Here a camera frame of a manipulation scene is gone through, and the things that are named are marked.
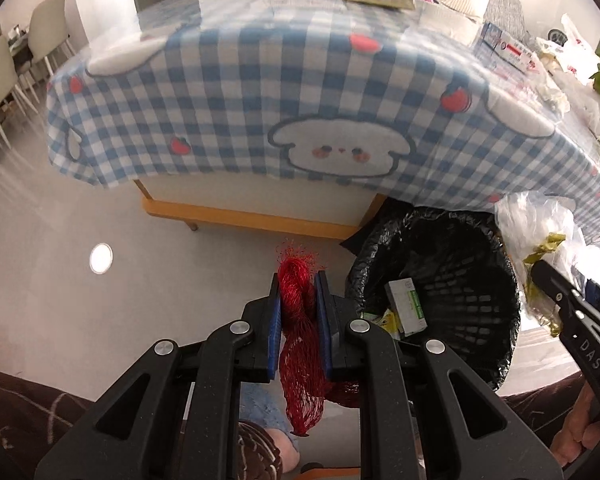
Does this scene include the white green tablet box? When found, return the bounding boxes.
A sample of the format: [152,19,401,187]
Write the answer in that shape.
[386,278,427,337]

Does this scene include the yellow white snack wrapper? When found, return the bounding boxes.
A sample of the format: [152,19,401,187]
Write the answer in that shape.
[363,309,402,341]

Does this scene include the white plastic bag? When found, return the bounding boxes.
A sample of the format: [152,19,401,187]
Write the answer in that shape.
[553,72,600,138]

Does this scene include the person right hand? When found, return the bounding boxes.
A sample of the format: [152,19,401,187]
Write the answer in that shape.
[550,382,600,467]

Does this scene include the white standing fan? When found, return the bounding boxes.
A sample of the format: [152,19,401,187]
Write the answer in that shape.
[547,28,568,47]

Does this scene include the red mesh net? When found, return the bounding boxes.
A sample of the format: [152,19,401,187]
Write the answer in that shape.
[277,243,361,437]

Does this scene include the red printed plastic bag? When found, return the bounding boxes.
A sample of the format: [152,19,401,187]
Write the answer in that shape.
[536,13,600,81]

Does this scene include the clear bag with scraps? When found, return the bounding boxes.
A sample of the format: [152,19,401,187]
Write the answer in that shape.
[494,191,585,337]

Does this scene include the black lined trash bin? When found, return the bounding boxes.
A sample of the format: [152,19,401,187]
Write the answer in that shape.
[341,204,521,389]

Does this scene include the white tissue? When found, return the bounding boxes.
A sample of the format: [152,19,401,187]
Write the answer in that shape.
[533,66,570,116]

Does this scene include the blue checked bear tablecloth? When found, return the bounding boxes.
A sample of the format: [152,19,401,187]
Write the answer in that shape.
[46,0,600,248]

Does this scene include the blue white milk carton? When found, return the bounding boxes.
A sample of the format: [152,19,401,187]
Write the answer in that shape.
[478,22,540,74]

